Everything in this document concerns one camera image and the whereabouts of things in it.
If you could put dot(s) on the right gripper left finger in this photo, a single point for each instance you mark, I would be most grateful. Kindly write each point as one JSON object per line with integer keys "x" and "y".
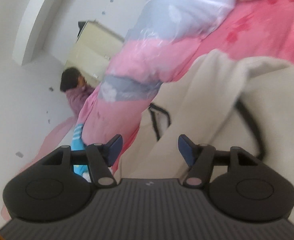
{"x": 100, "y": 158}

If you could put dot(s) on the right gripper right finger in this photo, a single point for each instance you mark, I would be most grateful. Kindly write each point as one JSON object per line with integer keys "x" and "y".
{"x": 200, "y": 160}

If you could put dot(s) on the beige zip hoodie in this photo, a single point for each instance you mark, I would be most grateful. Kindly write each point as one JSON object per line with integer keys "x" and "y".
{"x": 202, "y": 106}

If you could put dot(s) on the blue pillow with stripes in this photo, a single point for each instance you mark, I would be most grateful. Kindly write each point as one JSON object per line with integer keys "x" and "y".
{"x": 77, "y": 144}

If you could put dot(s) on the pink white headboard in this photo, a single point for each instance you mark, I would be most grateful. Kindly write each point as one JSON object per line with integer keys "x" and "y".
{"x": 59, "y": 136}

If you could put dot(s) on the woman in purple jacket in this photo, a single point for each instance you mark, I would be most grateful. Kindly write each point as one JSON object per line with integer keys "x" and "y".
{"x": 75, "y": 88}

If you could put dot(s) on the cream wardrobe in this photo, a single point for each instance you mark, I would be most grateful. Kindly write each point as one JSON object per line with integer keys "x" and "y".
{"x": 94, "y": 48}

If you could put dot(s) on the pink grey floral duvet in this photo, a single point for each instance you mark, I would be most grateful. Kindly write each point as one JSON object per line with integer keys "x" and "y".
{"x": 157, "y": 50}

